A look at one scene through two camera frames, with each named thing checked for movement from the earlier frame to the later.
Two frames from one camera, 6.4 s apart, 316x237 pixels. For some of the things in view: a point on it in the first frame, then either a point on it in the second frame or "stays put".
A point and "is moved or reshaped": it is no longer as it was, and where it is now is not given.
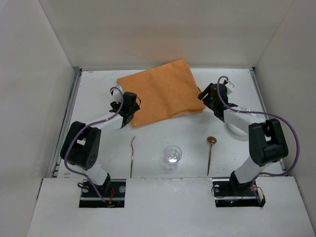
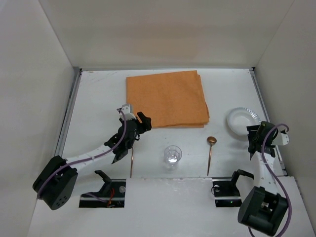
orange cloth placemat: x=164 y=91 is moved or reshaped
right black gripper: x=204 y=95 -> x=255 y=139
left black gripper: x=127 y=116 -> x=132 y=132
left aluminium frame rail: x=56 y=164 stays put
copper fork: x=132 y=156 stays put
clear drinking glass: x=172 y=155 stays put
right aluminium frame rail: x=263 y=104 stays put
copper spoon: x=212 y=140 stays put
